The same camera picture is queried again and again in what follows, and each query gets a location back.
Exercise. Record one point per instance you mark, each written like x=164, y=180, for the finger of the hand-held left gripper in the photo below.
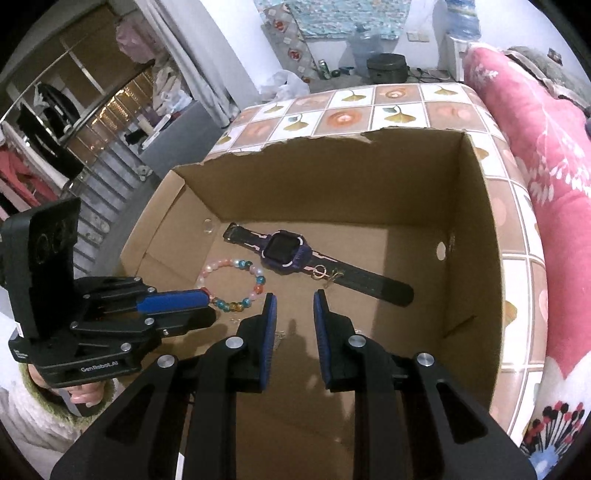
x=184, y=319
x=175, y=301

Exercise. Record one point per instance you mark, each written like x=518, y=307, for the grey flat panel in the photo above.
x=180, y=138

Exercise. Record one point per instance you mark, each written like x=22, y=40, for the purple smart watch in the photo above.
x=284, y=249

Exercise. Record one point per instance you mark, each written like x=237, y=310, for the red hanging garment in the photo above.
x=18, y=177

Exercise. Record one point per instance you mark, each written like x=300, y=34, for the teal patterned cloth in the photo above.
x=332, y=16

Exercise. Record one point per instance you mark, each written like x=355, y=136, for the open wardrobe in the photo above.
x=78, y=92

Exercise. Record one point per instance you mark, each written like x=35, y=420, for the white plastic bag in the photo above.
x=284, y=85

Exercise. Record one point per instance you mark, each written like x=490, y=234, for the white wall socket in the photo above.
x=418, y=36

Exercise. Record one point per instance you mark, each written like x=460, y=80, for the person's left forearm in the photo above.
x=32, y=415

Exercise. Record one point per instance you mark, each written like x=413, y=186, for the black hanging garment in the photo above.
x=44, y=124

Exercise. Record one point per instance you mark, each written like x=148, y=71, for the person's left hand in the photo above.
x=85, y=397

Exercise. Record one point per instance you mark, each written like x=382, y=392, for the white curtain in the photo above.
x=198, y=60

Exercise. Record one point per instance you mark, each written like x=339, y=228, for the green bottle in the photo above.
x=323, y=69

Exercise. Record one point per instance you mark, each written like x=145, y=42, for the pink floral blanket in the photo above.
x=545, y=184

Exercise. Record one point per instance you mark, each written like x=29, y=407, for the pink hanging garment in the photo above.
x=134, y=37

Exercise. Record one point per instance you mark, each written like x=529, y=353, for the blue water bottle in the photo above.
x=461, y=16

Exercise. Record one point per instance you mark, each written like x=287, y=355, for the dark rice cooker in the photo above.
x=388, y=67

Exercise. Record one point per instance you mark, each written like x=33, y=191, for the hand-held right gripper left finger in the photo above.
x=268, y=341

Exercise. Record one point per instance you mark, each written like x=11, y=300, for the brown cardboard box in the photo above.
x=406, y=221

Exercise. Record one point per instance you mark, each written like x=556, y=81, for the small gold earring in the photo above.
x=323, y=274

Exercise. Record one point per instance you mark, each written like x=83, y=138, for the clear water jug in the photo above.
x=365, y=48

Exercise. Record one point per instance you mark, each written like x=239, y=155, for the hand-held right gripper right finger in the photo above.
x=322, y=341

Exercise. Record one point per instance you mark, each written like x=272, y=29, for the white water dispenser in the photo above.
x=457, y=60

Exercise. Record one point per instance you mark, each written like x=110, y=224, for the grey floral cloth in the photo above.
x=288, y=46

